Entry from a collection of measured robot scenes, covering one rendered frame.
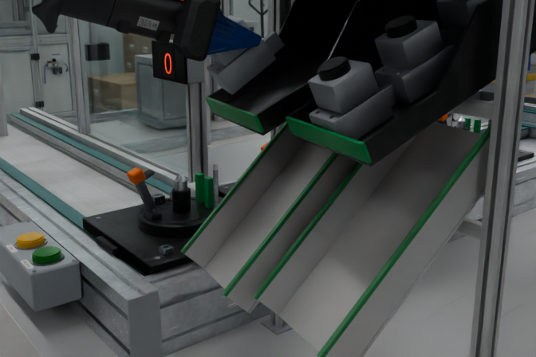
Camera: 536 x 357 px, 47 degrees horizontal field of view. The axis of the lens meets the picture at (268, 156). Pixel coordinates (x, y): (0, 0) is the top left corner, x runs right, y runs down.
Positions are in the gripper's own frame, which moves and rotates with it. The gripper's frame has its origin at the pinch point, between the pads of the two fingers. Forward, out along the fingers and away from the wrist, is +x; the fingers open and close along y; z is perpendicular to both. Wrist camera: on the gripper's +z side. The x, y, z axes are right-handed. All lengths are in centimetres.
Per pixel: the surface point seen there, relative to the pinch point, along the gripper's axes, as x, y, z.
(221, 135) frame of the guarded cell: 50, 121, -37
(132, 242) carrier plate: 1.8, 19.9, -34.4
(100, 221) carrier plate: -1.3, 30.8, -36.1
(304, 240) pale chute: 11.7, -9.9, -18.9
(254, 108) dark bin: 6.1, 0.0, -7.6
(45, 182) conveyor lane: -6, 74, -46
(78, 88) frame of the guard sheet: 0, 102, -29
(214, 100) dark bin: 2.3, 3.0, -8.2
